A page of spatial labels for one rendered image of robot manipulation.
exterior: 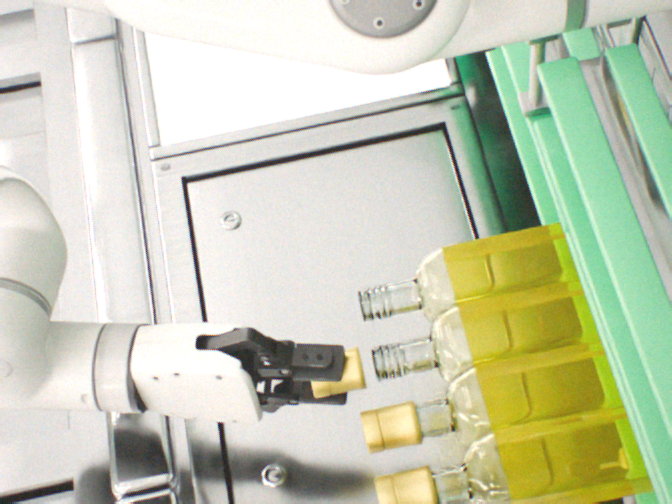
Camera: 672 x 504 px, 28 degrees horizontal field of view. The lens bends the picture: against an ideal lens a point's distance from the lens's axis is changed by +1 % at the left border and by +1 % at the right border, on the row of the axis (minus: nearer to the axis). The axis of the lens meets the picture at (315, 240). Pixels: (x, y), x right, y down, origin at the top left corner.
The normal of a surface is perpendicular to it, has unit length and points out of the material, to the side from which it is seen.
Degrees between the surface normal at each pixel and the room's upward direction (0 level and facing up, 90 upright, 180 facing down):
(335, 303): 90
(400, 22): 87
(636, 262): 90
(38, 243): 131
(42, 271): 143
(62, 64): 90
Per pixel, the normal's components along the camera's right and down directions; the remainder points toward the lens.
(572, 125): -0.11, -0.54
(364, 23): -0.02, 0.38
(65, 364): -0.14, -0.12
